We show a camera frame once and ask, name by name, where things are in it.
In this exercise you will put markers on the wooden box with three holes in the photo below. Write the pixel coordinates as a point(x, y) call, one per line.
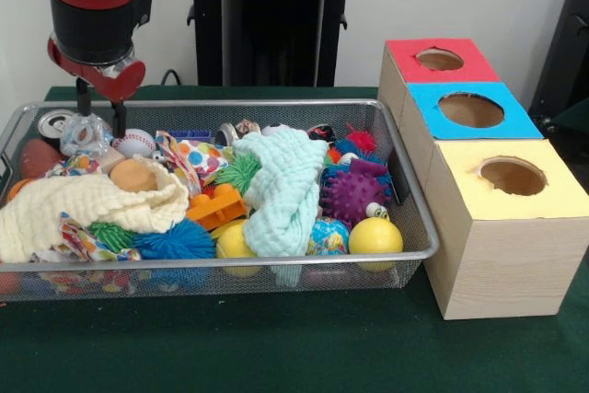
point(501, 250)

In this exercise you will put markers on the purple spiky ball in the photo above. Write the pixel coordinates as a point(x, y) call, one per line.
point(354, 190)

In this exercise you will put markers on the shallow metal mesh bin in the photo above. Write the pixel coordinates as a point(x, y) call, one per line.
point(359, 110)

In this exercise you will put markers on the globe print ball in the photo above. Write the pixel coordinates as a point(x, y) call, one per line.
point(329, 236)

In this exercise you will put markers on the dark green table cloth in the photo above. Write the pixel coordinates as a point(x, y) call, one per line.
point(276, 347)

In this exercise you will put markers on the silver topped drink can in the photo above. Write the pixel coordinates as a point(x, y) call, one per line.
point(50, 122)

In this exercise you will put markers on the orange plastic block toy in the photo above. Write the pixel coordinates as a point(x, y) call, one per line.
point(214, 206)

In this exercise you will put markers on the crushed clear plastic bottle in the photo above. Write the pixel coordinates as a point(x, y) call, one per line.
point(85, 137)

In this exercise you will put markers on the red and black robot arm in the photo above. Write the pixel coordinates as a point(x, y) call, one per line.
point(92, 15)

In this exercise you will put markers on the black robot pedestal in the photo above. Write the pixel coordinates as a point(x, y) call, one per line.
point(276, 20)

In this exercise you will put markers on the cream yellow cloth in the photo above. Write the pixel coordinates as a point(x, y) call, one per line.
point(69, 199)

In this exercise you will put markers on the mint green cloth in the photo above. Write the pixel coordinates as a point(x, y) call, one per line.
point(285, 195)

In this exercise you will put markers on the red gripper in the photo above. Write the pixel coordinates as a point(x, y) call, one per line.
point(124, 82)

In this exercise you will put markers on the yellow smooth ball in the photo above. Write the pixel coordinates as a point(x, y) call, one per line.
point(375, 239)

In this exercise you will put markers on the black chair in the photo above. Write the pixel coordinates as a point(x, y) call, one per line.
point(568, 43)

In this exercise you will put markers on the tan foam ball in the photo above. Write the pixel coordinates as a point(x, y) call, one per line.
point(133, 176)

